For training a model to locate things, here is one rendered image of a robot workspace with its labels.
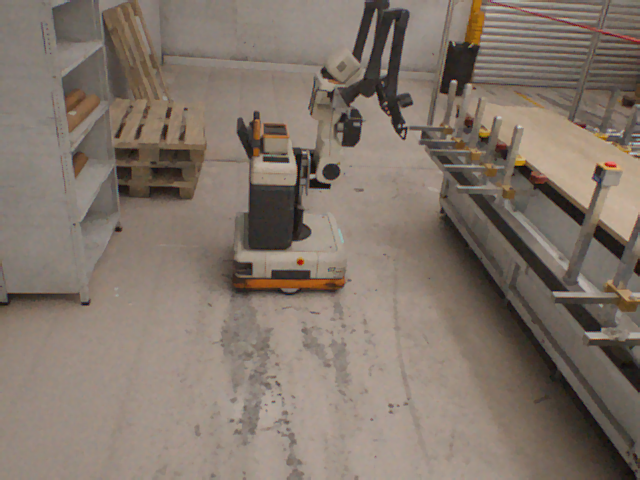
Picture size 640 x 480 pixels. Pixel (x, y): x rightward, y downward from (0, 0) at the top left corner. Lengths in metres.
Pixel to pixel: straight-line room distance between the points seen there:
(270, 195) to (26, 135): 1.20
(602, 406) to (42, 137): 2.81
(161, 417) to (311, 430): 0.65
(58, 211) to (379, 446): 1.90
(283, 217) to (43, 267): 1.28
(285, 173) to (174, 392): 1.22
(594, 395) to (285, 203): 1.76
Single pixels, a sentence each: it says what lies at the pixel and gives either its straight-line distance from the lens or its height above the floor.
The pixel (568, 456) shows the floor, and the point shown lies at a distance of 2.82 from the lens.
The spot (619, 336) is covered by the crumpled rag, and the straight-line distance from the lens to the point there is 1.99.
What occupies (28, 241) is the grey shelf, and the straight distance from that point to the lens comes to 3.21.
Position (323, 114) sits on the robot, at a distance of 3.10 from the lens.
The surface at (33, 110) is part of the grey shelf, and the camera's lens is 2.91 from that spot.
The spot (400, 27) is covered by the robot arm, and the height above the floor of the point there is 1.54.
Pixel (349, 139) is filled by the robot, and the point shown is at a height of 0.93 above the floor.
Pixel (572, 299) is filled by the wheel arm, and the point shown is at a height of 0.83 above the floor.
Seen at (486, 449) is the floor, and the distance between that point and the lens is 2.69.
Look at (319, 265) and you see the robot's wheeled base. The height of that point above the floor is 0.22.
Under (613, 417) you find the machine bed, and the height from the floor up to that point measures 0.17.
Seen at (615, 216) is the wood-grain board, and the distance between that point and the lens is 2.81.
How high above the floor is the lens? 1.88
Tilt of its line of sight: 27 degrees down
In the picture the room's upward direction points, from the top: 5 degrees clockwise
